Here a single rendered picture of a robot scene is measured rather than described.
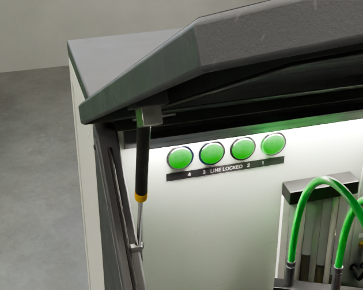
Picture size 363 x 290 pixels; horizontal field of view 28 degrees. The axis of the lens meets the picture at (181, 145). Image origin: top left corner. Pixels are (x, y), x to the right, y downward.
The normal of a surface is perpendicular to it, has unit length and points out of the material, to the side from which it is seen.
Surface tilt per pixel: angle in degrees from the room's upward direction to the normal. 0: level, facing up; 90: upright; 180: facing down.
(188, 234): 90
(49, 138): 0
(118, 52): 0
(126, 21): 90
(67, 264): 0
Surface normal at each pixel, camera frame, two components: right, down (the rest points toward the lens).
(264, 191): 0.27, 0.48
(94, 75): 0.00, -0.87
